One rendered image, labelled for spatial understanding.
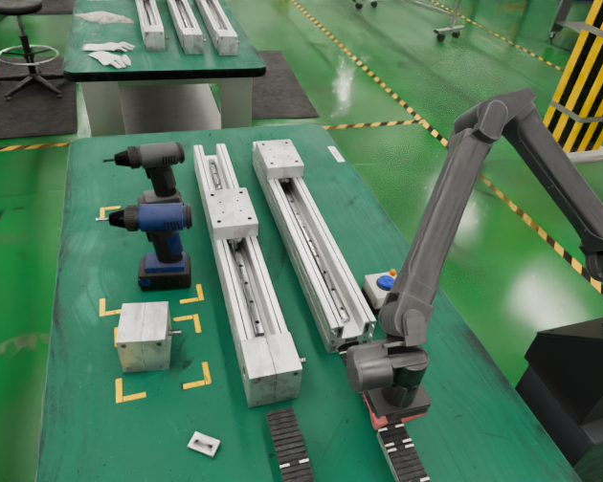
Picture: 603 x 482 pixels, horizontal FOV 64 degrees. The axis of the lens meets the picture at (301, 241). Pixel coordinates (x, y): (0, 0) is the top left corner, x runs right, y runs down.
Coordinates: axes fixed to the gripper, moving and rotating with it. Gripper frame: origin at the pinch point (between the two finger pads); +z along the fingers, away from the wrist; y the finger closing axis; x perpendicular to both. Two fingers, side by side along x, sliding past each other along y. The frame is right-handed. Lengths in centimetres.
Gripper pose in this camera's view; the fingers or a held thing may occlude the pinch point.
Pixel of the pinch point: (388, 421)
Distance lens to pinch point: 97.6
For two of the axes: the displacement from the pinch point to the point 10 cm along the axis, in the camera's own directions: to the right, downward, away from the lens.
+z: -0.9, 7.7, 6.3
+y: -9.6, 1.1, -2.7
